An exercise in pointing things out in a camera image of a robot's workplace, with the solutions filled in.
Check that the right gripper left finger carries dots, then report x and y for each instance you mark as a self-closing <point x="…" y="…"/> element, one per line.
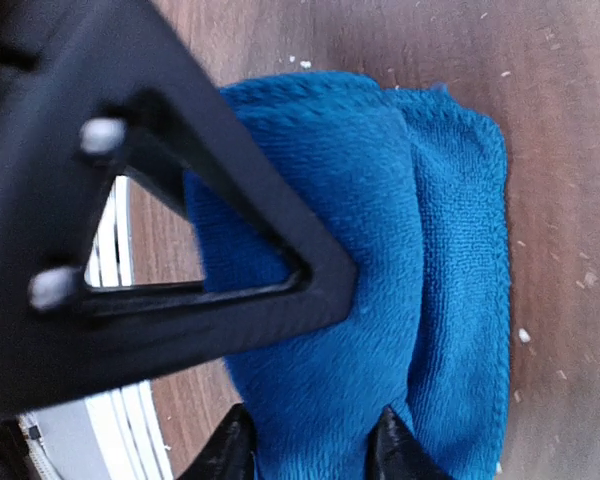
<point x="229" y="451"/>

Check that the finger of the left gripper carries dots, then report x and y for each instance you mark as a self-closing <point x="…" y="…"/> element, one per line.
<point x="102" y="112"/>

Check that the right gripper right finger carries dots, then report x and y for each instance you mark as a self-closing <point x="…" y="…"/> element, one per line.
<point x="393" y="452"/>

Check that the blue towel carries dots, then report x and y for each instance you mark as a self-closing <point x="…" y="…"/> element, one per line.
<point x="412" y="185"/>

